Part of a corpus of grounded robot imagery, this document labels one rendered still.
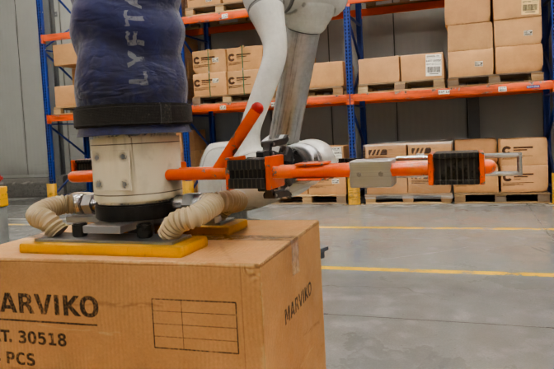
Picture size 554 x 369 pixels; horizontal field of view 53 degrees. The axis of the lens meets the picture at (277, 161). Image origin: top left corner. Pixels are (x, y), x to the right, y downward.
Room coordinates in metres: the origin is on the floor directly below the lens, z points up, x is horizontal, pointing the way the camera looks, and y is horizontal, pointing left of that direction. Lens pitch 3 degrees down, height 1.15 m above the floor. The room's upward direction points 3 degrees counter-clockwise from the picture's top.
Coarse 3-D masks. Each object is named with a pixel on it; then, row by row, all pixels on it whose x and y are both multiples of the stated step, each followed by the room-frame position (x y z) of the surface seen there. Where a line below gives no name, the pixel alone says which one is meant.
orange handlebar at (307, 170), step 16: (320, 160) 0.97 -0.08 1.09; (80, 176) 1.10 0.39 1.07; (176, 176) 1.03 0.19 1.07; (192, 176) 1.02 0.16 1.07; (208, 176) 1.01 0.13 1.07; (224, 176) 1.00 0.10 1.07; (272, 176) 0.97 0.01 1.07; (288, 176) 0.96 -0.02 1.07; (304, 176) 0.95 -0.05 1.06; (320, 176) 0.94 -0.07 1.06; (336, 176) 0.93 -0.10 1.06
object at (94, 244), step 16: (80, 224) 1.02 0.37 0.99; (144, 224) 0.97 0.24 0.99; (32, 240) 1.04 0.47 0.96; (48, 240) 1.01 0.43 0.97; (64, 240) 1.00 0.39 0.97; (80, 240) 0.99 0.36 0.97; (96, 240) 0.98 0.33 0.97; (112, 240) 0.97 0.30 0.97; (128, 240) 0.96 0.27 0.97; (144, 240) 0.95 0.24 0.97; (160, 240) 0.95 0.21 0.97; (176, 240) 0.94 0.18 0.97; (192, 240) 0.96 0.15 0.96; (144, 256) 0.92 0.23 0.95; (160, 256) 0.91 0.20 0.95; (176, 256) 0.90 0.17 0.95
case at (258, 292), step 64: (0, 256) 0.99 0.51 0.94; (64, 256) 0.96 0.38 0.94; (128, 256) 0.93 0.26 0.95; (192, 256) 0.91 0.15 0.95; (256, 256) 0.88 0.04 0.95; (320, 256) 1.21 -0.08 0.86; (0, 320) 0.98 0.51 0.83; (64, 320) 0.94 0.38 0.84; (128, 320) 0.90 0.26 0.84; (192, 320) 0.87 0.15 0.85; (256, 320) 0.84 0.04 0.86; (320, 320) 1.18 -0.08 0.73
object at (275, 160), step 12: (240, 156) 1.03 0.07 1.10; (276, 156) 1.00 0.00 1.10; (228, 168) 0.97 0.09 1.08; (240, 168) 0.97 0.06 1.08; (252, 168) 0.96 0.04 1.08; (264, 168) 0.96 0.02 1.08; (228, 180) 0.97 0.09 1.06; (240, 180) 0.97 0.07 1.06; (252, 180) 0.96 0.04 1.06; (264, 180) 0.96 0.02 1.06; (276, 180) 0.99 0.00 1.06
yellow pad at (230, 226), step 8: (160, 224) 1.15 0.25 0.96; (208, 224) 1.11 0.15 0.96; (216, 224) 1.10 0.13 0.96; (224, 224) 1.11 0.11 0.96; (232, 224) 1.11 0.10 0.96; (240, 224) 1.13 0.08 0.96; (184, 232) 1.11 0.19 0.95; (192, 232) 1.11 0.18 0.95; (200, 232) 1.10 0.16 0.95; (208, 232) 1.09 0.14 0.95; (216, 232) 1.09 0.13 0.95; (224, 232) 1.08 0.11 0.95; (232, 232) 1.10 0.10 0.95
